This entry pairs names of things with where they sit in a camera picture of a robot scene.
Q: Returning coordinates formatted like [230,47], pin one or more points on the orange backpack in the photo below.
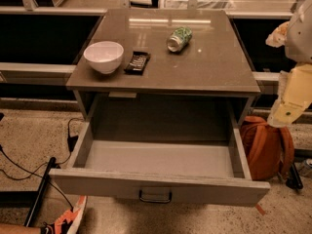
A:
[269,150]

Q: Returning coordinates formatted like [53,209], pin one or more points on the open grey top drawer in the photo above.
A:
[189,146]

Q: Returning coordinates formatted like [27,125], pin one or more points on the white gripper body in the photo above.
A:
[300,38]

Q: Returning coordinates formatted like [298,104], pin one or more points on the green soda can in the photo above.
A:
[179,39]

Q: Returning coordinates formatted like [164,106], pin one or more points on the black metal stand bar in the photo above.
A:
[39,195]

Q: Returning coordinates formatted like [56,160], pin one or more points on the black object beside backpack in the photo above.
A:
[294,180]

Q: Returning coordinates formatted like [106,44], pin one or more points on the white ceramic bowl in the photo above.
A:
[105,56]

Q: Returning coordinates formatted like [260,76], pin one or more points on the black power adapter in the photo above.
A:
[71,142]

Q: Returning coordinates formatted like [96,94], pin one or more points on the person's bare leg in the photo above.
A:
[18,229]

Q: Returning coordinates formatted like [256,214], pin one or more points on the grey cabinet with brown top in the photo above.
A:
[212,63]

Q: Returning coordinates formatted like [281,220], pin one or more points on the black drawer handle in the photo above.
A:
[153,198]

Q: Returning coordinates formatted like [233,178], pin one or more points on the orange white sneaker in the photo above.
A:
[69,221]

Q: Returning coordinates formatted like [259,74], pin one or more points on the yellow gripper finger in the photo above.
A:
[279,36]
[283,114]

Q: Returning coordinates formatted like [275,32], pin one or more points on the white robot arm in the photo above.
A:
[298,46]

